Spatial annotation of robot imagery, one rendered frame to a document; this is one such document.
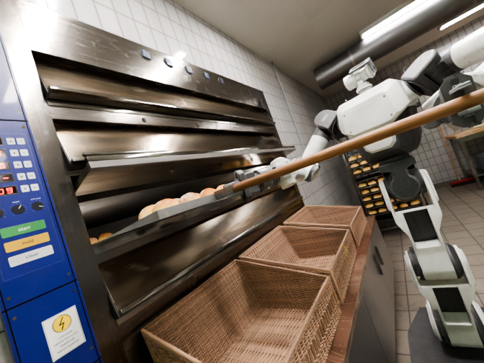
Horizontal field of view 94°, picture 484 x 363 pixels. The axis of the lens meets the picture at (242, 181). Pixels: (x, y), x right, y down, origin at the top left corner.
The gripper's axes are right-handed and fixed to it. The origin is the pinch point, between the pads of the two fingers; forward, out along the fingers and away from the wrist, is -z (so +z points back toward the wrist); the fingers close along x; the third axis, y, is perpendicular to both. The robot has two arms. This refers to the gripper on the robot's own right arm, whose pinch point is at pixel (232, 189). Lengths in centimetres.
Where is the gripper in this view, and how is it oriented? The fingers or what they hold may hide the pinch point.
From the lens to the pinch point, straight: 83.6
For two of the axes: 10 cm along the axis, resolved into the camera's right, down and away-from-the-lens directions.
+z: 8.8, -2.9, 3.9
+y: 3.5, -1.7, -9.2
